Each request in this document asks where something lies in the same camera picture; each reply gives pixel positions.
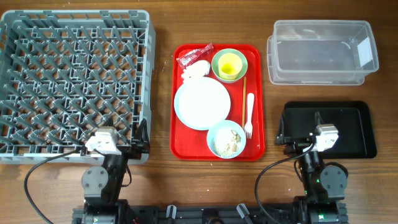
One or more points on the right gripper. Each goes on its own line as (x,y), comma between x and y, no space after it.
(283,136)

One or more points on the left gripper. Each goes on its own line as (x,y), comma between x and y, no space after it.
(141,142)

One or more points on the yellow plastic cup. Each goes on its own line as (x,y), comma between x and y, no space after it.
(229,66)

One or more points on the white napkin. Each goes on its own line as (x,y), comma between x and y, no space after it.
(200,68)

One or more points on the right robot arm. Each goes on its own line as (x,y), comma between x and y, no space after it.
(324,183)

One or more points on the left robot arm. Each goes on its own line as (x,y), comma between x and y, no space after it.
(102,184)

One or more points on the grey dishwasher rack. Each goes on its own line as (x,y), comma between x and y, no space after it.
(64,74)

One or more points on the white plastic fork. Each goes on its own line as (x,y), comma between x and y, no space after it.
(248,128)

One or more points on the black plastic tray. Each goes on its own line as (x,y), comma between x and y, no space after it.
(351,118)

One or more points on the small blue bowl with crumbs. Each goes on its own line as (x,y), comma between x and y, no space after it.
(226,140)

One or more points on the large light blue plate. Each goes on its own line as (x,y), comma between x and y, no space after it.
(202,103)

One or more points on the wooden chopstick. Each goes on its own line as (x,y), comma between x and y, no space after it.
(244,102)

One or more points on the clear plastic bin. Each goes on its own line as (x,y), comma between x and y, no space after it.
(321,52)

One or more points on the red plastic tray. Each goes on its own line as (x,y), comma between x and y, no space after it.
(191,144)

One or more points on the red snack wrapper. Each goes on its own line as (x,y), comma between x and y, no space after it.
(194,56)

